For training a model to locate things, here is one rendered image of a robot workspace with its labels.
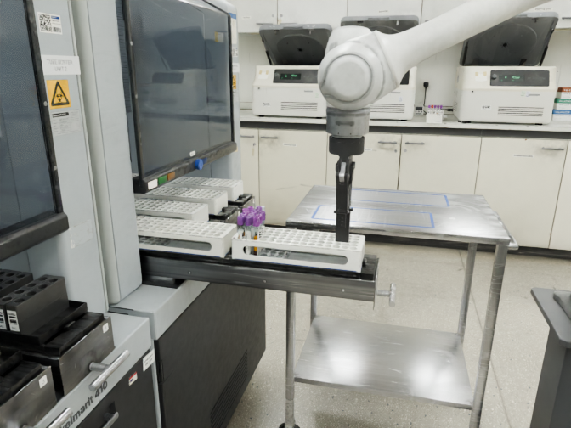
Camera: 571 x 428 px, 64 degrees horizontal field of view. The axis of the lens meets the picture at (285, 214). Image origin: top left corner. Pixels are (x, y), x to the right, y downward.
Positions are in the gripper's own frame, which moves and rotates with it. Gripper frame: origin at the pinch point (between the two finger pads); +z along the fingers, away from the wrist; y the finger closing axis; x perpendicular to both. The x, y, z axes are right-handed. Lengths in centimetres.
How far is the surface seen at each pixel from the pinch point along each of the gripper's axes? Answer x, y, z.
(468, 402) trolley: 37, -27, 62
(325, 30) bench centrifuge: -46, -243, -60
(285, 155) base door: -70, -229, 27
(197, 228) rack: -35.3, 0.1, 3.5
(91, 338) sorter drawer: -37, 39, 10
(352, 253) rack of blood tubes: 2.9, 5.1, 4.2
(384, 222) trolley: 8.4, -29.5, 8.0
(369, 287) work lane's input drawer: 7.0, 6.8, 10.9
